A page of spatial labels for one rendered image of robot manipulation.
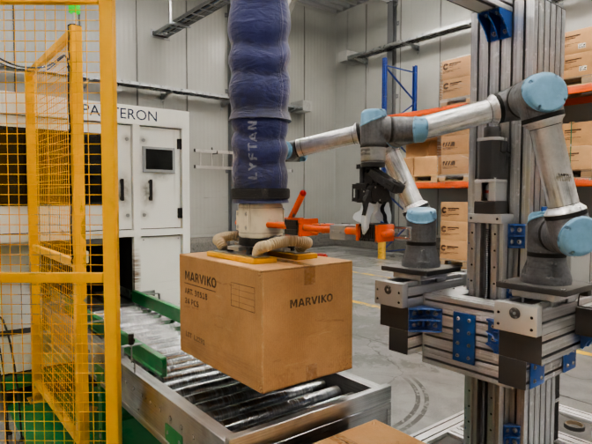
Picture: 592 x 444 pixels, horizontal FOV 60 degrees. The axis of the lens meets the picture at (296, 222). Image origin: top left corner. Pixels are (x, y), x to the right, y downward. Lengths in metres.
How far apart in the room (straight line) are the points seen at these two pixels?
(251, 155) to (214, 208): 9.78
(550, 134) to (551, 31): 0.66
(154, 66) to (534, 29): 9.78
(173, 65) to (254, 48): 9.61
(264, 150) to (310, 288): 0.52
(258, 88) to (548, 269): 1.14
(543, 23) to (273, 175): 1.13
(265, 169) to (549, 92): 0.94
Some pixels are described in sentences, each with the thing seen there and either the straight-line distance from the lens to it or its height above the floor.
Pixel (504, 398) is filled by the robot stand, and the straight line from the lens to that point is 2.13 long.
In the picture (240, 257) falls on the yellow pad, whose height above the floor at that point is 1.10.
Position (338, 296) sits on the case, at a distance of 1.84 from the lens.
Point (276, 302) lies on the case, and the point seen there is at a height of 0.97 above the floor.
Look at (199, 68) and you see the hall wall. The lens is 11.79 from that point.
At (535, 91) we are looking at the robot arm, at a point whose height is 1.61.
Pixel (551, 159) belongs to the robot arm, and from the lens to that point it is 1.64.
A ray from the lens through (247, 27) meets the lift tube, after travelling 1.94.
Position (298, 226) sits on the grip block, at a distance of 1.71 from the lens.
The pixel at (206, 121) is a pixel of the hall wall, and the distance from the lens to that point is 11.65.
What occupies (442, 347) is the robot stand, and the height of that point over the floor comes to 0.76.
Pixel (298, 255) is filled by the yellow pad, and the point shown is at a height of 1.10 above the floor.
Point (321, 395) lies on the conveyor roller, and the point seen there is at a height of 0.54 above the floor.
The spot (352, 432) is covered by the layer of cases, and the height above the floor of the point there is 0.54.
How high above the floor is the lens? 1.31
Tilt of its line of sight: 3 degrees down
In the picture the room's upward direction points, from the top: straight up
